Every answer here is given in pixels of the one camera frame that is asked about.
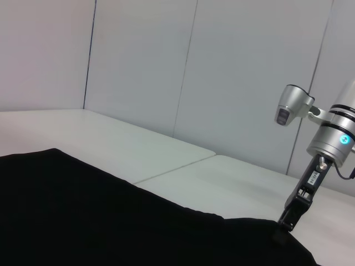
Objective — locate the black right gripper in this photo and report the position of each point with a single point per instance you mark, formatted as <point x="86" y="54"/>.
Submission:
<point x="312" y="177"/>

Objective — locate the black t-shirt with FREE print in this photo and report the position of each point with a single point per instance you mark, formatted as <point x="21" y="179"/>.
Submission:
<point x="111" y="216"/>

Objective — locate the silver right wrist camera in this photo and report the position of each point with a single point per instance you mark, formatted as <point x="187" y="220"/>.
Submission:
<point x="291" y="102"/>

